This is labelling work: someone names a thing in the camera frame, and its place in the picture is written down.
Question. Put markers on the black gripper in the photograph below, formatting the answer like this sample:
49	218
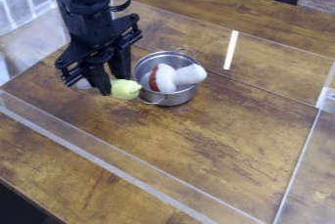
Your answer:
100	43

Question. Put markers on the red white toy mushroom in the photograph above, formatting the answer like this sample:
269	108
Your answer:
165	78

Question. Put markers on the green handled metal spoon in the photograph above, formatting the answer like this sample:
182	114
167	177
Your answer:
123	89

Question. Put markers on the small steel pot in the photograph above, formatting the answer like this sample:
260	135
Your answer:
175	58

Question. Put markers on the clear acrylic right barrier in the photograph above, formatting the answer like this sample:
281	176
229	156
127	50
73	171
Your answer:
308	201

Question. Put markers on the clear acrylic front barrier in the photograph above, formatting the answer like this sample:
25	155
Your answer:
187	198

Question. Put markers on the clear acrylic barrier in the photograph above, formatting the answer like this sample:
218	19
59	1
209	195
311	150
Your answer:
187	198
308	201

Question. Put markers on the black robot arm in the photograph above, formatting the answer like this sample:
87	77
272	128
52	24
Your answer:
88	8

